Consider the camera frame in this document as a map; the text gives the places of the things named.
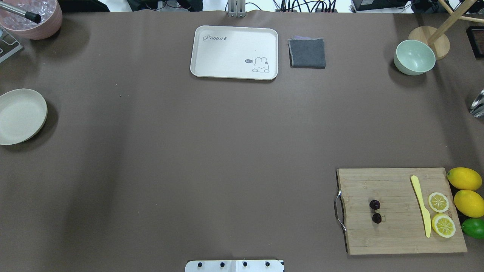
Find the yellow plastic knife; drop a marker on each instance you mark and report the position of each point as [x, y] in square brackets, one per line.
[423, 210]

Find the mint green bowl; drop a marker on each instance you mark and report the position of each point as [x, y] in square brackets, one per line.
[414, 57]

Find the pink bowl with ice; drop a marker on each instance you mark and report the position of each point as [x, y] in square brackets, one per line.
[49, 11]

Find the upper lemon slice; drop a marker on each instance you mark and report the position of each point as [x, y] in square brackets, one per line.
[438, 202]

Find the white rabbit tray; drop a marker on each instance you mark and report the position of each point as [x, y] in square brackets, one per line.
[235, 52]

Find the lemon slice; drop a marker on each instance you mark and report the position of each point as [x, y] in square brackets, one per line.
[443, 225]
[438, 202]

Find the folded grey cloth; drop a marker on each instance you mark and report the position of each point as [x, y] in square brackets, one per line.
[307, 52]

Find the upper whole lemon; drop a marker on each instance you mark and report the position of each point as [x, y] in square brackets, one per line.
[464, 178]

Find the wooden cup stand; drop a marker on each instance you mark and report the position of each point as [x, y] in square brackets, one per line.
[436, 38]

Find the whole lemon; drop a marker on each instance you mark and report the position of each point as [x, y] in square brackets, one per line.
[464, 178]
[469, 203]

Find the wooden cutting board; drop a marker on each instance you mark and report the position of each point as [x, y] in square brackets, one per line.
[402, 229]

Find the lower lemon slice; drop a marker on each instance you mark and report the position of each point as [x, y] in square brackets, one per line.
[443, 225]

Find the white cup rack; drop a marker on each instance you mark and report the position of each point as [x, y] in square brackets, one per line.
[8, 45]

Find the beige plate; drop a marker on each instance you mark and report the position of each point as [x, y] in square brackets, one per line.
[23, 113]

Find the dark red cherry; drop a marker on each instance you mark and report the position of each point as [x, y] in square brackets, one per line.
[377, 218]
[375, 204]

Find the metal scoop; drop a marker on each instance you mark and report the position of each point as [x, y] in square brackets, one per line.
[477, 106]

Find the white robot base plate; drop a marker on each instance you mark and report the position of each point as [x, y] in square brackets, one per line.
[235, 266]

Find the metal stirrer black tip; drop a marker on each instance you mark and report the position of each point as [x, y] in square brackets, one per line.
[36, 18]

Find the green lime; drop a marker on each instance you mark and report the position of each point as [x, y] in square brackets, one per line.
[473, 227]

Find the lower whole lemon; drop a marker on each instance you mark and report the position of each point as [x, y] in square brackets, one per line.
[469, 203]

